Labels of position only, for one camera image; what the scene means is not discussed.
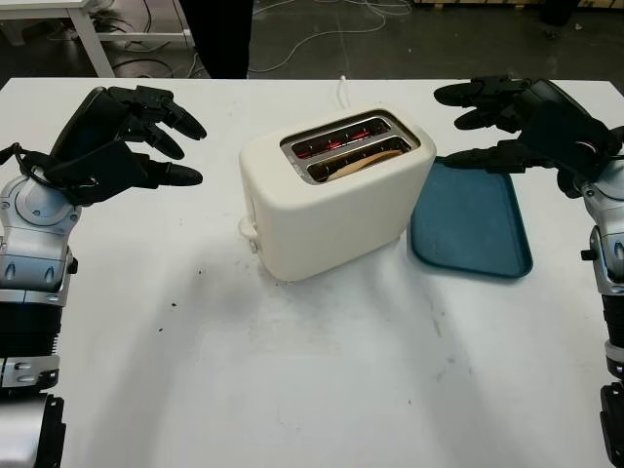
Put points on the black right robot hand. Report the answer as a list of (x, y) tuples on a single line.
[(560, 97)]

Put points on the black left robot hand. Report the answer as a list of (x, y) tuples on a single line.
[(92, 124)]

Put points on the toast slice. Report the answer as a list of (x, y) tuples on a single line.
[(361, 163)]

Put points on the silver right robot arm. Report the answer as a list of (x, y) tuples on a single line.
[(609, 214)]

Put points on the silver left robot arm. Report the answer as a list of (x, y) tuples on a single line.
[(34, 234)]

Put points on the person in black trousers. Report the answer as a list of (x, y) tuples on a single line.
[(224, 39)]

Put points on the cream two-slot toaster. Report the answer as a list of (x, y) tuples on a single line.
[(317, 219)]

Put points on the wooden pallet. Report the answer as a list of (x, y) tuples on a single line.
[(478, 2)]

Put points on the blue plastic tray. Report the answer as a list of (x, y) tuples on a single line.
[(463, 219)]

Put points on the white desk frame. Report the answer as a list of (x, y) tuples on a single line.
[(90, 44)]

